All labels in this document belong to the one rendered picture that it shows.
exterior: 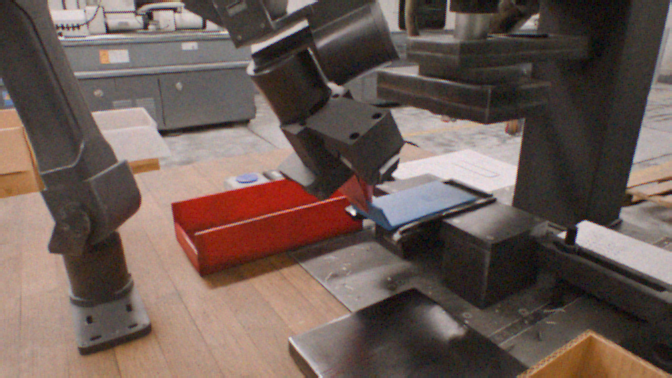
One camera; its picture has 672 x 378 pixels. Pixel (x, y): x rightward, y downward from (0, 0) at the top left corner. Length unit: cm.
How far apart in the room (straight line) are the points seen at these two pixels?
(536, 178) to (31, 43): 67
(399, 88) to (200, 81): 449
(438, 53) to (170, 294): 41
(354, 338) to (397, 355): 5
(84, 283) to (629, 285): 55
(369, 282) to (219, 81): 457
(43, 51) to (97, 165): 12
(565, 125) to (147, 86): 447
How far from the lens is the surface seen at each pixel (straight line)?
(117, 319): 54
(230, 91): 509
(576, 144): 72
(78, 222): 51
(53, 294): 64
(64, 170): 51
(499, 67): 51
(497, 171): 99
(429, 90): 52
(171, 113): 498
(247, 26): 39
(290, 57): 39
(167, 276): 62
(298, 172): 44
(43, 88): 50
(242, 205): 71
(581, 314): 58
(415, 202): 56
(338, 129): 37
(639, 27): 71
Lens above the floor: 121
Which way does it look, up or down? 22 degrees down
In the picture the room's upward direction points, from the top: straight up
